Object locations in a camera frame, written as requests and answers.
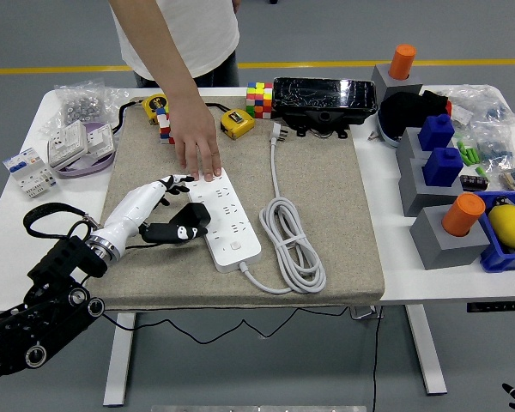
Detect clear bag of nuts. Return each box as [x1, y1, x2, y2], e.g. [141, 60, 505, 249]
[40, 77, 130, 134]

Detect purple ribbon roll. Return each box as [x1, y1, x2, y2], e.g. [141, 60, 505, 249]
[53, 121, 117, 180]

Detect person's right hand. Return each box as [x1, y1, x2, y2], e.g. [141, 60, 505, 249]
[167, 96, 223, 182]

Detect blue block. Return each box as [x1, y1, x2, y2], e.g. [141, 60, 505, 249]
[417, 113, 456, 152]
[422, 147, 464, 188]

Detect blue plastic bin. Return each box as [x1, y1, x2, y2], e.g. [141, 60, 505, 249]
[474, 190, 515, 273]

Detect black cloth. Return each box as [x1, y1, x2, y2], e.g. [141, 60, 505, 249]
[379, 89, 451, 138]

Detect round yellow tape measure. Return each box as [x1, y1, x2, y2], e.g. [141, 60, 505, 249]
[111, 94, 169, 135]

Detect large clear parts bag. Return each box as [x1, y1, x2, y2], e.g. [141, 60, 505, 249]
[435, 84, 515, 130]

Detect white wall socket plate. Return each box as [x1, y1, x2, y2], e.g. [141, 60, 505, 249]
[46, 119, 89, 169]
[84, 123, 116, 156]

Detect white dish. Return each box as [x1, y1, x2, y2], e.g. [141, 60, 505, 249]
[376, 109, 403, 149]

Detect white table leg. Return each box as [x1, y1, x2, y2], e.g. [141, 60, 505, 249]
[102, 312, 136, 408]
[405, 304, 448, 396]

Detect grey-brown mat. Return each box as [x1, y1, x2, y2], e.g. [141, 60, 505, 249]
[83, 94, 386, 311]

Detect white power strip cable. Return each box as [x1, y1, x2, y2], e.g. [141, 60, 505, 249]
[239, 121, 328, 295]

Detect glossy black box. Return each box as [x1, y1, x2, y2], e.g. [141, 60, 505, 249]
[272, 76, 379, 126]

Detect yellow lemon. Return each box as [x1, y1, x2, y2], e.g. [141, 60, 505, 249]
[488, 204, 515, 248]

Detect thin black adapter cord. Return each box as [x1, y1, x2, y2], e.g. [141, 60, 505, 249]
[85, 242, 357, 346]

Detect scrambled puzzle cube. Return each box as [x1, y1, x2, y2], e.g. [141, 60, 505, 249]
[155, 106, 177, 146]

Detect white blue circuit breaker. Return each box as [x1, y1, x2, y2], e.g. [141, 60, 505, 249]
[3, 147, 59, 200]

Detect black desk control panel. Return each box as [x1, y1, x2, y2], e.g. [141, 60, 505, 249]
[466, 301, 515, 313]

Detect grey block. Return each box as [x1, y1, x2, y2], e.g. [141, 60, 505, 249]
[395, 127, 430, 175]
[397, 157, 464, 218]
[371, 64, 425, 102]
[409, 204, 491, 271]

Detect green plastic pegs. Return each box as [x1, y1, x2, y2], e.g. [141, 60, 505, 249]
[456, 141, 482, 167]

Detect neon puzzle cube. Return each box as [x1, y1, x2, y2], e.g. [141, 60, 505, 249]
[245, 82, 275, 120]

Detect person's torso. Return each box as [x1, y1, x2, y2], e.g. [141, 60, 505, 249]
[109, 0, 241, 89]

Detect clear bag blue parts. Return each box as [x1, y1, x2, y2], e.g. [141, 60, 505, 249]
[471, 122, 515, 171]

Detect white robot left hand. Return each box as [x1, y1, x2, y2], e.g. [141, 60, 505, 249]
[96, 173, 210, 259]

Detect black component strip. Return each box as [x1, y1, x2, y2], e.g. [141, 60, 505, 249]
[459, 173, 490, 193]

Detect black bracket mount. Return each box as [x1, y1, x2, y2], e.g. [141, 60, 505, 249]
[282, 109, 352, 141]

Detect square yellow tape measure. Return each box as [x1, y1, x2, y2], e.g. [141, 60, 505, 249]
[203, 101, 256, 141]

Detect hanging black cable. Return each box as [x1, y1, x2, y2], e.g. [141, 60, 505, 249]
[371, 305, 385, 412]

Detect white power strip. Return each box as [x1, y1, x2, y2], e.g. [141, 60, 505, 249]
[187, 167, 263, 274]

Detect metal under-table bracket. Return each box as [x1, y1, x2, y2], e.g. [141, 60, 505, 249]
[349, 305, 385, 321]

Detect orange cylinder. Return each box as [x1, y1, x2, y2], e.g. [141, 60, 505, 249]
[441, 192, 487, 238]
[388, 44, 417, 82]

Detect black plug adapter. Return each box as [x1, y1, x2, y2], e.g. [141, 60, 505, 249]
[167, 202, 211, 235]

